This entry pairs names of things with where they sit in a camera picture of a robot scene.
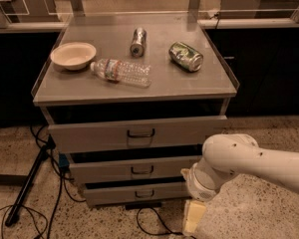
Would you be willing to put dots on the silver slim can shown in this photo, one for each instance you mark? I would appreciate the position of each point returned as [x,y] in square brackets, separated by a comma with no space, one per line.
[139,42]

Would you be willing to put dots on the grey top drawer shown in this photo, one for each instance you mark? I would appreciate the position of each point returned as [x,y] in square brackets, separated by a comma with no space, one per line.
[141,133]

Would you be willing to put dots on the grey drawer cabinet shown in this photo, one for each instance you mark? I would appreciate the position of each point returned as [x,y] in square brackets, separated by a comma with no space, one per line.
[174,92]

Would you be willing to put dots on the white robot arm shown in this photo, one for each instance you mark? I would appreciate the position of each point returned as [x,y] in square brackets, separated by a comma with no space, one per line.
[224,156]

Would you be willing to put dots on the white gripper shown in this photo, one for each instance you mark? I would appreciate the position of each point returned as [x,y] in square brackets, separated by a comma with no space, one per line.
[198,188]

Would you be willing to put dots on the blue box behind cabinet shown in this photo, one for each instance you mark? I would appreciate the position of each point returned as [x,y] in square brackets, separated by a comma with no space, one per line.
[63,162]

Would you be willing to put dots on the clear plastic water bottle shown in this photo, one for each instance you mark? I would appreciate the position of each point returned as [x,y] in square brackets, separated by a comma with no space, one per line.
[122,72]

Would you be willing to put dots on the grey middle drawer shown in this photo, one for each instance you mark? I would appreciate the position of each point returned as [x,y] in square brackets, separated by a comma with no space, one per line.
[134,169]

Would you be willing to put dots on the grey drawer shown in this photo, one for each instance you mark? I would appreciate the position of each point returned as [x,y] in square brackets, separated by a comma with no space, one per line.
[141,133]
[134,169]
[138,193]

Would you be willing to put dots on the white paper bowl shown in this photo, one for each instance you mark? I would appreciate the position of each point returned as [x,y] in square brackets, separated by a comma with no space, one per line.
[73,56]

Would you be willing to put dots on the grey bottom drawer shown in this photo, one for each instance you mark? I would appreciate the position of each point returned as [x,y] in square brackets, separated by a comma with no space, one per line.
[138,193]

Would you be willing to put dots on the green soda can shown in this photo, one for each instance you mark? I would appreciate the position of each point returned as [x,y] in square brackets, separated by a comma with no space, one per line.
[185,56]

